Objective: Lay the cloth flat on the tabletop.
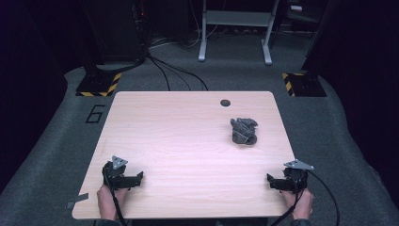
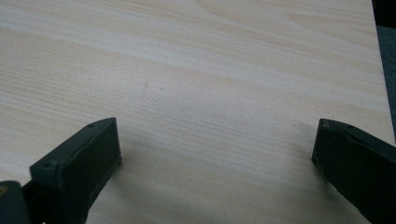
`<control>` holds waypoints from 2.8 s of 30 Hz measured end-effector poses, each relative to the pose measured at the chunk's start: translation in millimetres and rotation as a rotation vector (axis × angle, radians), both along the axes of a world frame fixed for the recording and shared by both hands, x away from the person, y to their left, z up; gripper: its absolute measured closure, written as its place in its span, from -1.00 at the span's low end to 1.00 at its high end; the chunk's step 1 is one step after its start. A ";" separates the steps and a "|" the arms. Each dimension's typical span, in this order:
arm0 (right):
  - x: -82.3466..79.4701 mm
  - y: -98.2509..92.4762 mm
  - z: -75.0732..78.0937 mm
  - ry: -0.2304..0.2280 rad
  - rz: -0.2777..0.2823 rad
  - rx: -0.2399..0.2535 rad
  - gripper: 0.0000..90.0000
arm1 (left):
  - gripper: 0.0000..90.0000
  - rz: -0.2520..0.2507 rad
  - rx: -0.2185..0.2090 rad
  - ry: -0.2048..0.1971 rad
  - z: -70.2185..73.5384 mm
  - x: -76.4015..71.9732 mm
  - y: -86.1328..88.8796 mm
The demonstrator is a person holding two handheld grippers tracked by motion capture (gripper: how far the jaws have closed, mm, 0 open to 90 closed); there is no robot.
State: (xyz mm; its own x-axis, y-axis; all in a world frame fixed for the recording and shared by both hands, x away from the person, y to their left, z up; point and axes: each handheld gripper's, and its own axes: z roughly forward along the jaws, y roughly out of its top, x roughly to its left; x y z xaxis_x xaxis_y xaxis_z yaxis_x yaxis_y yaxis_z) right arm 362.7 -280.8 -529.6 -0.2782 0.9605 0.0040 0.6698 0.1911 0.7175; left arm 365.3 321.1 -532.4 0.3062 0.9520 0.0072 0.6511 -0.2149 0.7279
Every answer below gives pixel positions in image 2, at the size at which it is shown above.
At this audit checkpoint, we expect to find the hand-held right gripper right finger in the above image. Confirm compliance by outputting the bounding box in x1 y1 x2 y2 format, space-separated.
311 118 396 224

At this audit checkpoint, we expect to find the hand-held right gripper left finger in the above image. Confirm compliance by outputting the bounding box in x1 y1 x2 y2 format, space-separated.
30 117 122 224

